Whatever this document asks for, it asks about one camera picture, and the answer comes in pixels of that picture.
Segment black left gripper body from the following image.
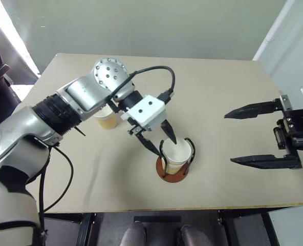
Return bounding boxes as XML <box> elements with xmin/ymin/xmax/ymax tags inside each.
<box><xmin>127</xmin><ymin>122</ymin><xmax>148</xmax><ymax>137</ymax></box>

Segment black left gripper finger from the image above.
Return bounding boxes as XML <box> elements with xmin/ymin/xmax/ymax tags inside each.
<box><xmin>136</xmin><ymin>131</ymin><xmax>164</xmax><ymax>157</ymax></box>
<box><xmin>160</xmin><ymin>119</ymin><xmax>178</xmax><ymax>145</ymax></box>

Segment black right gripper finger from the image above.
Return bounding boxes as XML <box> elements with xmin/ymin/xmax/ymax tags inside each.
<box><xmin>224</xmin><ymin>100</ymin><xmax>283</xmax><ymax>120</ymax></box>
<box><xmin>230</xmin><ymin>151</ymin><xmax>303</xmax><ymax>170</ymax></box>

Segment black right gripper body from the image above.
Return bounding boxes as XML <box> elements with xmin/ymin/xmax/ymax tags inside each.
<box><xmin>273</xmin><ymin>94</ymin><xmax>303</xmax><ymax>156</ymax></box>

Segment white paper cup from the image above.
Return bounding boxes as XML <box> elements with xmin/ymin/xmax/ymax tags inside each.
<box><xmin>161</xmin><ymin>138</ymin><xmax>192</xmax><ymax>166</ymax></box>
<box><xmin>166</xmin><ymin>161</ymin><xmax>188</xmax><ymax>175</ymax></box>

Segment brown paper cup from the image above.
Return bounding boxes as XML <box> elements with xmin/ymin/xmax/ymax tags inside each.
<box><xmin>93</xmin><ymin>105</ymin><xmax>118</xmax><ymax>131</ymax></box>

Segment black flat bar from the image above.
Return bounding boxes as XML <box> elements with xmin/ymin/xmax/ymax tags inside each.
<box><xmin>133</xmin><ymin>216</ymin><xmax>182</xmax><ymax>223</ymax></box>

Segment dark rounded shape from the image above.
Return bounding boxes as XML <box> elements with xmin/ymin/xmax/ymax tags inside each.
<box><xmin>179</xmin><ymin>224</ymin><xmax>210</xmax><ymax>246</ymax></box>
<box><xmin>120</xmin><ymin>220</ymin><xmax>147</xmax><ymax>246</ymax></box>

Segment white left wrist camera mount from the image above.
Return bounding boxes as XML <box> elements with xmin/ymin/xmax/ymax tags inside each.
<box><xmin>120</xmin><ymin>94</ymin><xmax>166</xmax><ymax>132</ymax></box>

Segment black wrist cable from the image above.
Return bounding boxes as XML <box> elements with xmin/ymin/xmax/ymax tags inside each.
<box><xmin>111</xmin><ymin>66</ymin><xmax>176</xmax><ymax>105</ymax></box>

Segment wire cup holder brown base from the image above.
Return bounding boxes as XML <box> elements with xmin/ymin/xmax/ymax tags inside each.
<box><xmin>156</xmin><ymin>137</ymin><xmax>196</xmax><ymax>184</ymax></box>

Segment black metal table frame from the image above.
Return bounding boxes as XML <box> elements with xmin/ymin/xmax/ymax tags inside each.
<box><xmin>42</xmin><ymin>208</ymin><xmax>280</xmax><ymax>246</ymax></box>

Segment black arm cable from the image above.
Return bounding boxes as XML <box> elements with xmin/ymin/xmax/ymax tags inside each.
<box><xmin>32</xmin><ymin>135</ymin><xmax>74</xmax><ymax>246</ymax></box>

